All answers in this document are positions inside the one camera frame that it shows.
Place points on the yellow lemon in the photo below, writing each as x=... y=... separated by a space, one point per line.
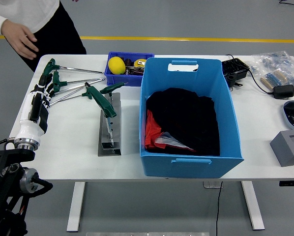
x=116 y=65

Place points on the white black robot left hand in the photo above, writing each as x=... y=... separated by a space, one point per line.
x=29 y=127

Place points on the dark brown metal parts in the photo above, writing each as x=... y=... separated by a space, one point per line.
x=136 y=71

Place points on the white cloth patch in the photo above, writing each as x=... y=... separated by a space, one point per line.
x=165 y=140

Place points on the black cloth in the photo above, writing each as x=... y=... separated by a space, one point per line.
x=186 y=118

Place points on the yellow tape measure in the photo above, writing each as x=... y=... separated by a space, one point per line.
x=139 y=62

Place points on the person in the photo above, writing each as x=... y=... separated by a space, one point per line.
x=26 y=14

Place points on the white table leg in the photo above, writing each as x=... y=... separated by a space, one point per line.
x=252 y=206
x=75 y=206

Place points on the tan resistor tape strip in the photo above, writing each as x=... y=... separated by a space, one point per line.
x=272 y=79

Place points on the black power adapter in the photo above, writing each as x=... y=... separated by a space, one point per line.
x=283 y=91

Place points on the grey parts tray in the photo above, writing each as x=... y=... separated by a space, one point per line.
x=287 y=115

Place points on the clear bag of blue resistors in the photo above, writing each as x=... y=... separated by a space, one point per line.
x=274 y=61

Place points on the black cylinder spool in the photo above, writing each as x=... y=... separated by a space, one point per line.
x=128 y=61

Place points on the grey recessed block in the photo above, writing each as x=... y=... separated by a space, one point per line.
x=284 y=150

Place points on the person's right hand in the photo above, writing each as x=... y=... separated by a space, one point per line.
x=19 y=37

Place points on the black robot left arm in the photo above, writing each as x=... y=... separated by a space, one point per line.
x=9 y=159

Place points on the black charger box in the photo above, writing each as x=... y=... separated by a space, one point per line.
x=234 y=68

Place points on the black table control panel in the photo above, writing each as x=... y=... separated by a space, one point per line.
x=292 y=183

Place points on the grey metal tool holder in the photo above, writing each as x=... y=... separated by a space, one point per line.
x=110 y=151

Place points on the red cloth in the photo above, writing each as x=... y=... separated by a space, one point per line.
x=152 y=130

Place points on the small dark blue bin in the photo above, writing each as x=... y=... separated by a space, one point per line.
x=120 y=79

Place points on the large light blue box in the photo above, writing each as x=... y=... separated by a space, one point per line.
x=186 y=167

